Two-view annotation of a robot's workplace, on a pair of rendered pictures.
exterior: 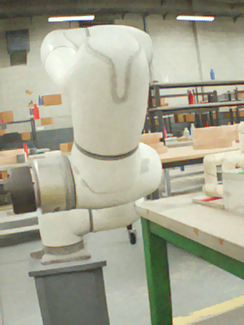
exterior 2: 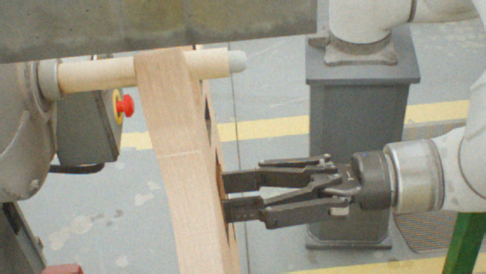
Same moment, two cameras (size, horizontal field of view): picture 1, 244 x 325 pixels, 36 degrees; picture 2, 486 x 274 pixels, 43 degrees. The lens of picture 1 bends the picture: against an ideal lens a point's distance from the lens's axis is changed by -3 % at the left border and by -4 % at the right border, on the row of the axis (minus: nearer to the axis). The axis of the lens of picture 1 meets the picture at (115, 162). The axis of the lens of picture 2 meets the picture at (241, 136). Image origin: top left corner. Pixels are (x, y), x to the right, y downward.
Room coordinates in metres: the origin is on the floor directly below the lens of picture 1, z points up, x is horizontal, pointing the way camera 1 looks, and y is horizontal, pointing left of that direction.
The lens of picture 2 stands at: (0.06, 0.15, 1.66)
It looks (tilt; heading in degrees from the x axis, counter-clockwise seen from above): 44 degrees down; 18
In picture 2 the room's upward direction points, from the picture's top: 6 degrees counter-clockwise
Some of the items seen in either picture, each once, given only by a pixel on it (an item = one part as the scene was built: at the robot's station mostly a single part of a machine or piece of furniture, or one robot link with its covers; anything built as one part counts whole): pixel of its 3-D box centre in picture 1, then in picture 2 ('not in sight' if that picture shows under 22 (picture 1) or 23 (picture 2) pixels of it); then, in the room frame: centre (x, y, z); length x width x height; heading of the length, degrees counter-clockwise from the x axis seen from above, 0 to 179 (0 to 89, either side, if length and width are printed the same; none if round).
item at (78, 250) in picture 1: (58, 248); (351, 35); (1.38, 0.25, 0.73); 0.22 x 0.18 x 0.06; 100
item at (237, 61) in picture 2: not in sight; (237, 61); (0.58, 0.31, 1.25); 0.02 x 0.02 x 0.02; 18
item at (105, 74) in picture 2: not in sight; (145, 70); (0.55, 0.40, 1.25); 0.18 x 0.03 x 0.03; 108
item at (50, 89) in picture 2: not in sight; (53, 79); (0.52, 0.50, 1.25); 0.05 x 0.02 x 0.05; 18
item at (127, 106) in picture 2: not in sight; (121, 106); (0.77, 0.58, 0.97); 0.04 x 0.04 x 0.04; 18
